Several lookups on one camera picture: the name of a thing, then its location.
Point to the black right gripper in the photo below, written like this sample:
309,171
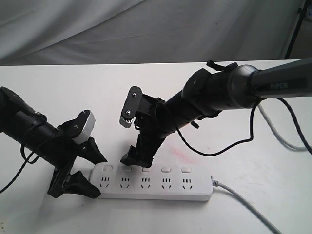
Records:
150,121

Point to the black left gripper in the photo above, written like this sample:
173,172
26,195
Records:
63,156

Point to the black tripod stand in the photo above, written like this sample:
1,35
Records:
301,12

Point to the grey backdrop cloth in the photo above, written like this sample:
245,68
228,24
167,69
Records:
63,32

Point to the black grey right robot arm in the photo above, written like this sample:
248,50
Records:
205,95

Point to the white five-outlet power strip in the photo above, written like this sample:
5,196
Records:
159,182

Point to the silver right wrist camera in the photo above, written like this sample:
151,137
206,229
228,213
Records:
130,107

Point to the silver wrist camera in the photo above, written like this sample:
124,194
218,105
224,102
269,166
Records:
130,107
87,119

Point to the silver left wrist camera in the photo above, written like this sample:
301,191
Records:
87,119

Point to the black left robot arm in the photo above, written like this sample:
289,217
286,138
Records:
26,126

